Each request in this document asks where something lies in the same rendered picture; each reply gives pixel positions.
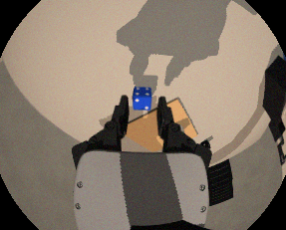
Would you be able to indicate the blue die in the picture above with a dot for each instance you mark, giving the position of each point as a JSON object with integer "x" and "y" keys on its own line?
{"x": 142, "y": 98}

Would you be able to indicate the tan square mat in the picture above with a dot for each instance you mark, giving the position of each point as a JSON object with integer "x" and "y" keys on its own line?
{"x": 143, "y": 130}

